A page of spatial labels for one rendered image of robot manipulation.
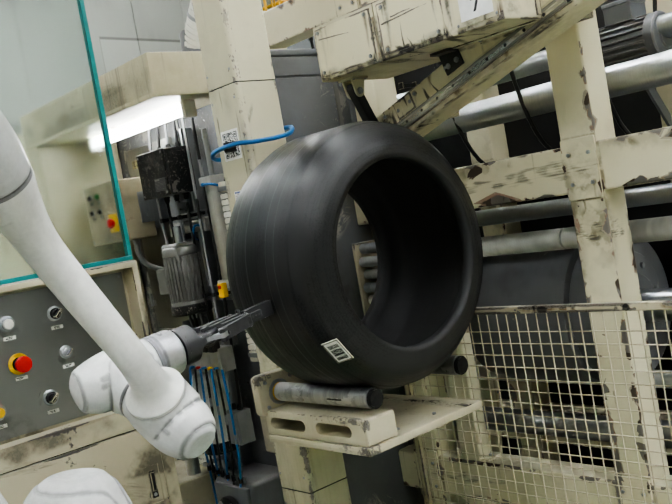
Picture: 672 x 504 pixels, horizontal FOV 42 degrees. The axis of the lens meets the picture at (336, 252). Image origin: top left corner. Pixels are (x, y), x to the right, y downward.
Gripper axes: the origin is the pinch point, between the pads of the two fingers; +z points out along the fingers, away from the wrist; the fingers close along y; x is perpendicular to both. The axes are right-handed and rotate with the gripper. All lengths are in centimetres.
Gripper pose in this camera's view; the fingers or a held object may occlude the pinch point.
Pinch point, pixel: (257, 312)
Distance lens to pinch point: 179.7
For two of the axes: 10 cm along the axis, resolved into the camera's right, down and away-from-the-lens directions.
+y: -6.5, 0.8, 7.6
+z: 7.1, -3.0, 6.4
